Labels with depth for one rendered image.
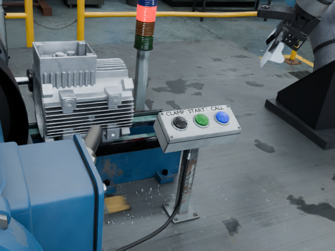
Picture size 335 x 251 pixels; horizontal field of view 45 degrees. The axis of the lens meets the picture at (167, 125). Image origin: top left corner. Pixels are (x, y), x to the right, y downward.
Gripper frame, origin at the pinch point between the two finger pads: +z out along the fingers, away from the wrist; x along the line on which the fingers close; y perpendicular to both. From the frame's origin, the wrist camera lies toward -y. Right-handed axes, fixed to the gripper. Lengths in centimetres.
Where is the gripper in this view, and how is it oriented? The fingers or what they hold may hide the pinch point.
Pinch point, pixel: (261, 54)
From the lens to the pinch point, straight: 134.7
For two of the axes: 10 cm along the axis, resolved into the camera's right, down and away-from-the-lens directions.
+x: 3.1, -6.2, 7.2
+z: -4.1, 6.0, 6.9
